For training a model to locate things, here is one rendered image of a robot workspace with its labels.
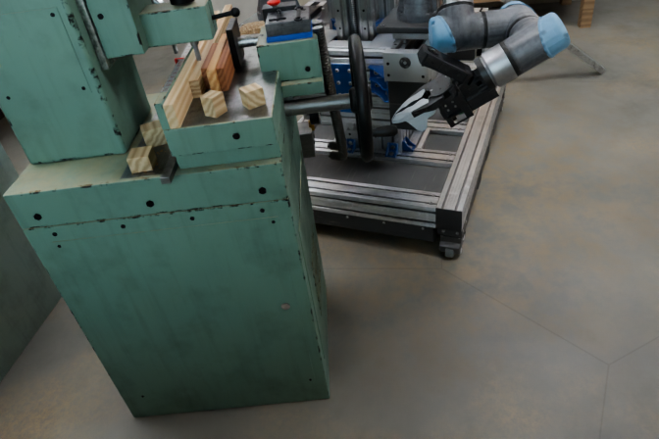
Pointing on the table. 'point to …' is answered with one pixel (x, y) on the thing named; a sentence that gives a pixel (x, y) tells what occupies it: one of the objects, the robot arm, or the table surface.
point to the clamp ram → (238, 42)
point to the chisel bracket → (178, 23)
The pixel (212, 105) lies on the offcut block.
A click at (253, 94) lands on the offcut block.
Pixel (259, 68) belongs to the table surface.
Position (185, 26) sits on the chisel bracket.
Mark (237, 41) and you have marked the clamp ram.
